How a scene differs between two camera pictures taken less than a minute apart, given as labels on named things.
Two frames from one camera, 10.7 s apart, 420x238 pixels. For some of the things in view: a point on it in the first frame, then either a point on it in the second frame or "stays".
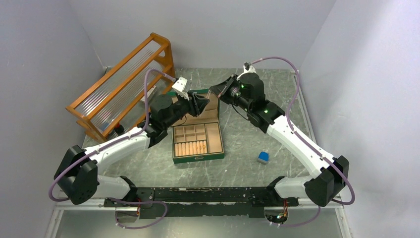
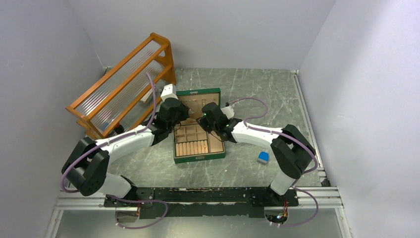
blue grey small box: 263,157 stays
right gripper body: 233,95 to 208,127
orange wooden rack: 120,98 stays
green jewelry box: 200,138 stays
